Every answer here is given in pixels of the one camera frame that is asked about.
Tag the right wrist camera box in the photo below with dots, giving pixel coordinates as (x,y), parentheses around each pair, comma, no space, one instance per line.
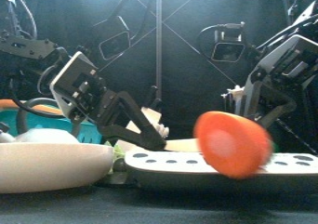
(227,49)

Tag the green leafy toy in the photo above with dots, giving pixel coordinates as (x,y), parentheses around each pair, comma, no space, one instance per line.
(116,151)

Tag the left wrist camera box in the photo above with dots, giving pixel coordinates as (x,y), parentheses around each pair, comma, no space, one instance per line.
(115,45)

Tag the white star-shaped toy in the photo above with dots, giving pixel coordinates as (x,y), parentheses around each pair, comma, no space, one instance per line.
(235,94)

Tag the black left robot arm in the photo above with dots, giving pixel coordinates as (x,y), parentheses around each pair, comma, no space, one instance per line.
(24,46)

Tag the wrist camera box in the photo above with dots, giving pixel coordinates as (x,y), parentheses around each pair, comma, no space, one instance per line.
(227,49)
(115,45)

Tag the white cube toy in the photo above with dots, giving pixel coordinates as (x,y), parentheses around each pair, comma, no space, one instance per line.
(151,116)

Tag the white round bowl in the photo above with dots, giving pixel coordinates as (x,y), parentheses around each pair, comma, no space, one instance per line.
(49,165)

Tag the grey round toy pot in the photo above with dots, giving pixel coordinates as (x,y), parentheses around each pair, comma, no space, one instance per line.
(45,136)

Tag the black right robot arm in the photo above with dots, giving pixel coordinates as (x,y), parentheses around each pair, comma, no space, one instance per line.
(307,14)

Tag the orange toy carrot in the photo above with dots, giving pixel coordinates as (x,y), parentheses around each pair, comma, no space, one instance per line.
(231,144)

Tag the grey metal frame post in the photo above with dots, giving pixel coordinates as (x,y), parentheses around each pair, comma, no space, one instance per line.
(157,42)

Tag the teal basket with orange rim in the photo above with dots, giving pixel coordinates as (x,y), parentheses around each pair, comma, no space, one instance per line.
(41,122)

